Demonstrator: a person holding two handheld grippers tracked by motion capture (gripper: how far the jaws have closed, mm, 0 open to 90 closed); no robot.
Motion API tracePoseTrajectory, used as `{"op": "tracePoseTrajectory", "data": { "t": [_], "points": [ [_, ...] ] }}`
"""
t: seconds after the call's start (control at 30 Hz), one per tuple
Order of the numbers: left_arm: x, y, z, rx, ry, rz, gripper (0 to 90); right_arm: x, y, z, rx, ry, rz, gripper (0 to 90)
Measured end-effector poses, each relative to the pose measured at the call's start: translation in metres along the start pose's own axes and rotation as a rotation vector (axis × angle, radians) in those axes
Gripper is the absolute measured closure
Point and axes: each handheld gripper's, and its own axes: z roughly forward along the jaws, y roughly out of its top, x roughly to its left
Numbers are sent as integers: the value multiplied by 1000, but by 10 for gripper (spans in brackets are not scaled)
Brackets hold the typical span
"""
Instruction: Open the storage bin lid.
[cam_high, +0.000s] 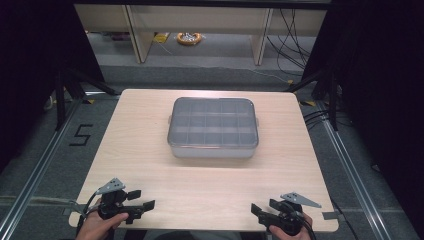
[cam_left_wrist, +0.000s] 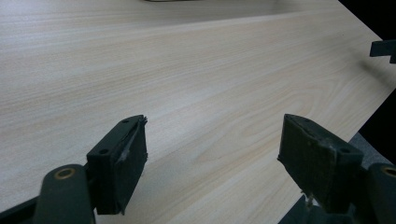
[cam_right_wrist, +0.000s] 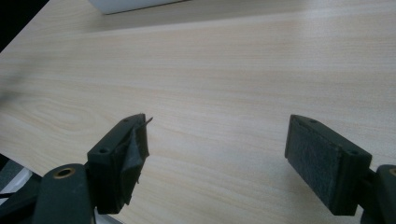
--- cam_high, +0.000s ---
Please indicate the aluminium floor rail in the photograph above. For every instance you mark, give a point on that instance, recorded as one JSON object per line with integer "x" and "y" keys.
{"x": 353, "y": 180}
{"x": 36, "y": 170}

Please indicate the grey compartment storage box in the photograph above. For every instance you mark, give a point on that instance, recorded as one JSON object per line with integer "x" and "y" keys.
{"x": 213, "y": 126}

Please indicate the yellow floor tape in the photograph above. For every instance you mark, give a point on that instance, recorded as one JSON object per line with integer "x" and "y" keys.
{"x": 308, "y": 103}
{"x": 89, "y": 101}

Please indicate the person's right hand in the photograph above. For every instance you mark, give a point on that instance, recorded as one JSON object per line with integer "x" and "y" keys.
{"x": 283, "y": 233}

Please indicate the black metal stand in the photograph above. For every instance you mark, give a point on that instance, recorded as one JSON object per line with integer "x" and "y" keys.
{"x": 61, "y": 100}
{"x": 331, "y": 100}

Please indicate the beige wooden shelf unit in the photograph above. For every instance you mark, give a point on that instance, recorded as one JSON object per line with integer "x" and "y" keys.
{"x": 200, "y": 23}

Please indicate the yellow packet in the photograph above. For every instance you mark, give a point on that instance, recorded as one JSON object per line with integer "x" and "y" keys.
{"x": 161, "y": 37}

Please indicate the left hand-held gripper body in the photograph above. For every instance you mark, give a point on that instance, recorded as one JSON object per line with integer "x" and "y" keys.
{"x": 111, "y": 201}

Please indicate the black curtain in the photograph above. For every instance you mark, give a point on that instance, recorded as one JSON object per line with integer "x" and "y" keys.
{"x": 383, "y": 100}
{"x": 30, "y": 66}

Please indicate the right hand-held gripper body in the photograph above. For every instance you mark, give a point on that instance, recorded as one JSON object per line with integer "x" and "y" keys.
{"x": 288, "y": 216}

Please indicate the grey tape strip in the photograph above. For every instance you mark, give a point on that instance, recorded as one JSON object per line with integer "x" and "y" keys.
{"x": 330, "y": 215}

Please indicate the person's left hand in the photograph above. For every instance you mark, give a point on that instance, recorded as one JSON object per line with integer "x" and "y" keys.
{"x": 96, "y": 228}

